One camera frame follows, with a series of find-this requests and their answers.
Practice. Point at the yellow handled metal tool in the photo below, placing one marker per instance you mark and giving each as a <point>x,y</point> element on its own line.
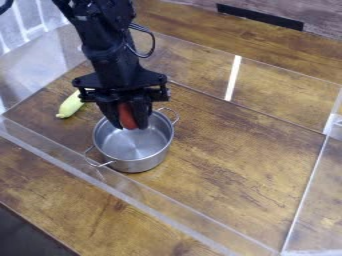
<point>71,105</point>

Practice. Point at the red and white plush mushroom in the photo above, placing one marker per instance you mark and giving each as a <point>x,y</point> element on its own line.
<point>126,116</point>

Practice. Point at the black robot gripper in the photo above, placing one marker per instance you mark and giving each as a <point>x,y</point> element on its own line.
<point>120,81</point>

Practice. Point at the silver metal pot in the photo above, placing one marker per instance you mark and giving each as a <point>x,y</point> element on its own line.
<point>132,151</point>

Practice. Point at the black strip on table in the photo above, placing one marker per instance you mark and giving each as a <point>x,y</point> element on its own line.
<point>261,17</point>

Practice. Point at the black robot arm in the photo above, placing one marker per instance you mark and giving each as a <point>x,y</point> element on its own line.
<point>103,23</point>

